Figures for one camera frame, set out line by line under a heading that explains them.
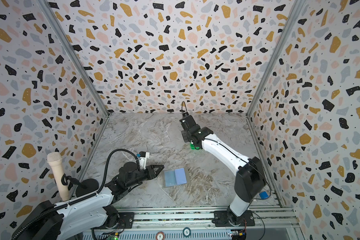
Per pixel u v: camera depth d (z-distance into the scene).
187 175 0.89
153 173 0.73
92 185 0.85
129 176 0.63
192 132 0.63
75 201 0.48
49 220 0.40
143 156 0.75
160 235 0.69
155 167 0.75
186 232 0.71
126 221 0.73
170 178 0.88
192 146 1.03
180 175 0.90
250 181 0.44
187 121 0.63
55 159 0.62
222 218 0.75
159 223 0.73
